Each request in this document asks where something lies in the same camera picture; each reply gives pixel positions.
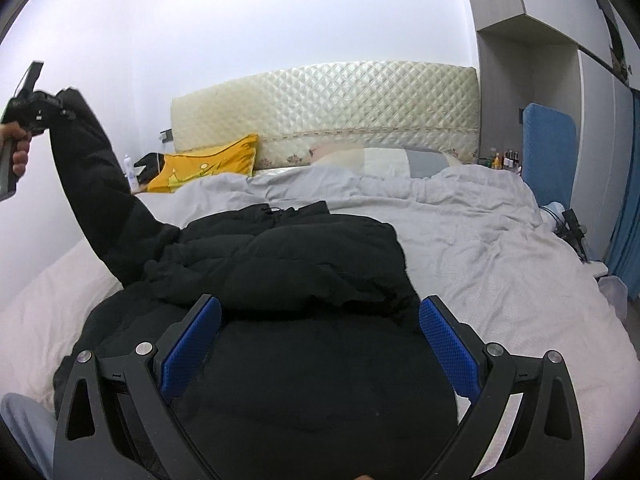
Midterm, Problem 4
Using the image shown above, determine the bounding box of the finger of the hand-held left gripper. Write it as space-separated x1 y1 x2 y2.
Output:
50 94 77 122

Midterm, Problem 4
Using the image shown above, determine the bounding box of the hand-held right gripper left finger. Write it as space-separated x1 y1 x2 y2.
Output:
52 294 222 480

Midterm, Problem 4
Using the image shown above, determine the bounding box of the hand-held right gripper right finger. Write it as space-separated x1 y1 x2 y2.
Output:
419 295 587 480

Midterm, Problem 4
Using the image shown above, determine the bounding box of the black padded jacket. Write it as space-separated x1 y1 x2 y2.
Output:
50 87 463 480

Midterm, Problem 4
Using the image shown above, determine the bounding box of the person's left hand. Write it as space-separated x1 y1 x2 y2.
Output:
0 124 30 180

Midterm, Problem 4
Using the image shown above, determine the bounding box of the white plastic bottle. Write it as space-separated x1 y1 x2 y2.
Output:
122 153 141 192

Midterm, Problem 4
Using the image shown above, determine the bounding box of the dark bag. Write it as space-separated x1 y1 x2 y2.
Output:
135 152 167 187

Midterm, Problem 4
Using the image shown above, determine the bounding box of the grey duvet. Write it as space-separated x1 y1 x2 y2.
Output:
134 162 603 480

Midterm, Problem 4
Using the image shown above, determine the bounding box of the white bed sheet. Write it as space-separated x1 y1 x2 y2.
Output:
0 237 127 413

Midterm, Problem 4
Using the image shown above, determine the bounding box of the yellow printed pillow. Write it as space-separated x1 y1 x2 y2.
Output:
147 133 260 194

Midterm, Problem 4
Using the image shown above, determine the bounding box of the person's grey trouser leg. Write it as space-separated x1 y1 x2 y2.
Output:
0 392 57 480

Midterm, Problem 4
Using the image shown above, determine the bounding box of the row of small bottles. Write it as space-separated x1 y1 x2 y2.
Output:
487 147 524 174

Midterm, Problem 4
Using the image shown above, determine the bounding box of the grey white patchwork pillow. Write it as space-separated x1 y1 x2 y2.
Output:
310 146 463 181

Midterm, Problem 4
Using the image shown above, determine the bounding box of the blue padded board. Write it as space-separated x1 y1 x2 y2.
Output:
520 103 577 212

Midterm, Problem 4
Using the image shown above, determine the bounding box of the cream quilted headboard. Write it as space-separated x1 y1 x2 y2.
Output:
170 62 479 171

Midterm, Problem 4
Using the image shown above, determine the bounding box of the white wardrobe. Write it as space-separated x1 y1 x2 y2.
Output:
462 0 640 266

